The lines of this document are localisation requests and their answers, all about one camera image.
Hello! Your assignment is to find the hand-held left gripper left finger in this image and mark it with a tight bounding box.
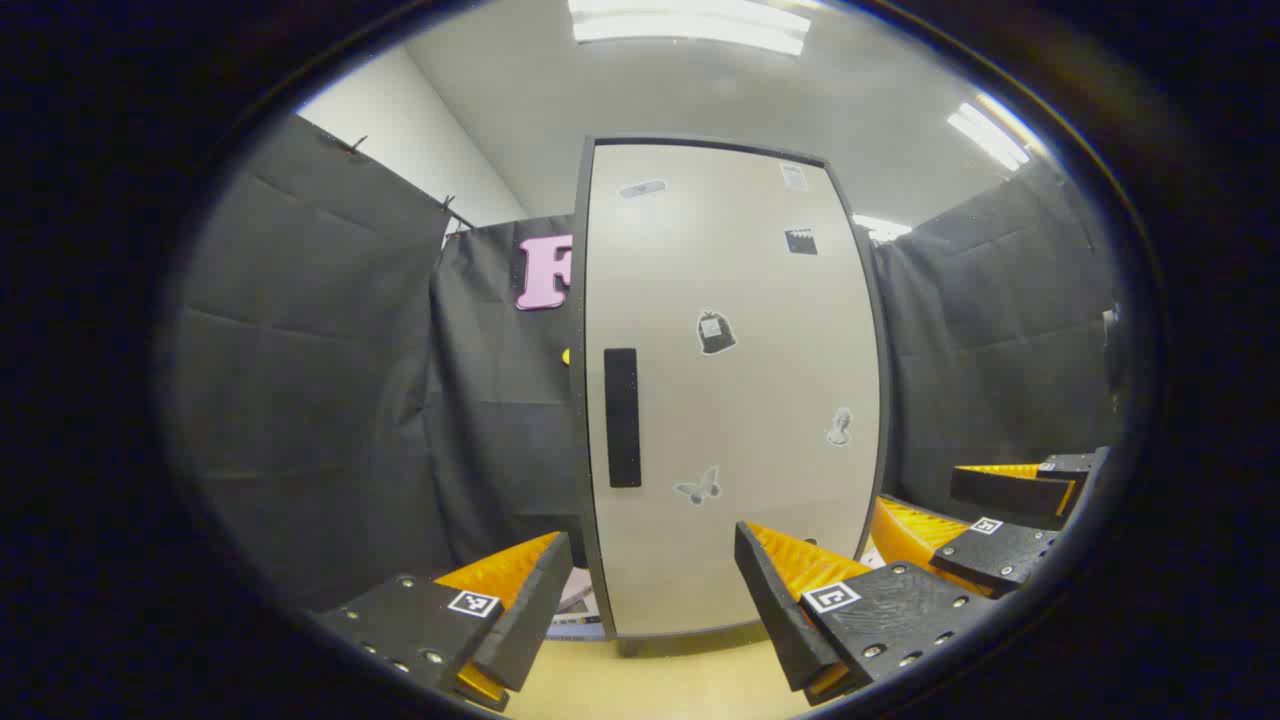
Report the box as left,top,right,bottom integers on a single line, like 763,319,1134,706
315,530,576,713

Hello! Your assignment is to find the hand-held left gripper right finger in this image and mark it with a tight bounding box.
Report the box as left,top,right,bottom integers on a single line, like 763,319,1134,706
733,520,1001,706

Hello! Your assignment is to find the ceiling light panel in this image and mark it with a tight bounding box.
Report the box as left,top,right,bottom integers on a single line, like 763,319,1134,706
945,92,1031,171
568,0,813,56

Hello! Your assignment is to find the black backdrop cloth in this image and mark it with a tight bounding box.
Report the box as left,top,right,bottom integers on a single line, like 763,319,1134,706
165,112,1126,611

